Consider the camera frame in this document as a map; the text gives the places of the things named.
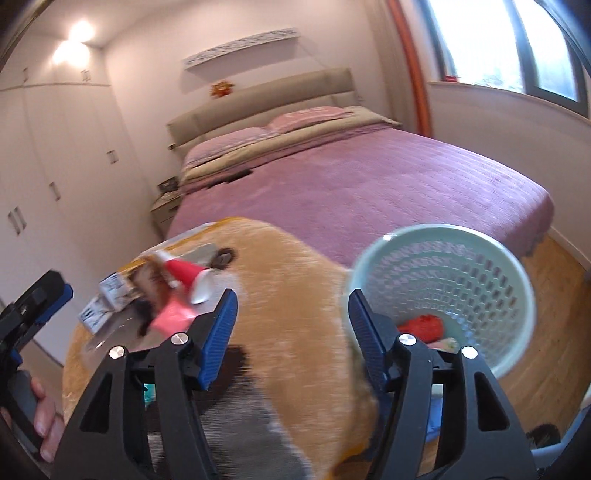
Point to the brown snack wrapper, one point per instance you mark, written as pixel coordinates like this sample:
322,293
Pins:
150,279

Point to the red paper cup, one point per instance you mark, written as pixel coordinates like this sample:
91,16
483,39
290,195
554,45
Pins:
184,272

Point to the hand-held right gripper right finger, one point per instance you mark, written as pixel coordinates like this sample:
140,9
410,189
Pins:
367,339

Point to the red plastic bag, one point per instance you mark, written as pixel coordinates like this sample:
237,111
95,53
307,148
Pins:
422,326

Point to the beige padded headboard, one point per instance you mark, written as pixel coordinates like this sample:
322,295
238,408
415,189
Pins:
258,97

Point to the pink wrapper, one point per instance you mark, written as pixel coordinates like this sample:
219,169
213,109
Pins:
173,317

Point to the person's left hand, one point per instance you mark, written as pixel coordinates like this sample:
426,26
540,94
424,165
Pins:
46,415

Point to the dark framed window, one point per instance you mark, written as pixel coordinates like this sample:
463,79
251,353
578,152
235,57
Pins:
485,37

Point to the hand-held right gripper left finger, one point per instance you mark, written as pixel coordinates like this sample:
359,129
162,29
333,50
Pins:
219,339

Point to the orange and beige curtain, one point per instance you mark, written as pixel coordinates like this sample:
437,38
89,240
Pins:
415,69

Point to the white wardrobe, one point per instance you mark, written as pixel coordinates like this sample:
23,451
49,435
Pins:
69,161

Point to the orange printed blanket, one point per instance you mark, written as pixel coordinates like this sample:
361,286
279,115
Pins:
286,300

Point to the pale wrapper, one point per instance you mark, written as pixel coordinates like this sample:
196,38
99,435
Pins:
444,345

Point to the pink pillow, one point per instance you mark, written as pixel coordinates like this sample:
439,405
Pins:
304,117
226,141

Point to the small dark device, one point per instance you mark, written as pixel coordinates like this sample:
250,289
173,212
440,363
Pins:
168,185

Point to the white wall shelf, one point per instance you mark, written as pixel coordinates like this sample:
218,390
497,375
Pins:
240,46

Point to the orange plush toy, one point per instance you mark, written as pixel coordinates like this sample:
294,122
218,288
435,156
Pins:
222,89

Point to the grey nightstand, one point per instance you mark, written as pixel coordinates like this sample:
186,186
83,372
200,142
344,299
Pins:
164,212

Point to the bed with purple cover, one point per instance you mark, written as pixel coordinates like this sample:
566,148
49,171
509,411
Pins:
369,184

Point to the green plastic basket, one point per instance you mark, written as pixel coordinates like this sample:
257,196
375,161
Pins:
461,277

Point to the beige folded quilt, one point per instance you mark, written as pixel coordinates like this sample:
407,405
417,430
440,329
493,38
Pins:
286,144

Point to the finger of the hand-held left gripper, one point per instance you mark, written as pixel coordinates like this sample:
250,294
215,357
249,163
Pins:
51,286
32,316

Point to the blue plastic stool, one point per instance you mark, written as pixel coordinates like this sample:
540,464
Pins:
436,415

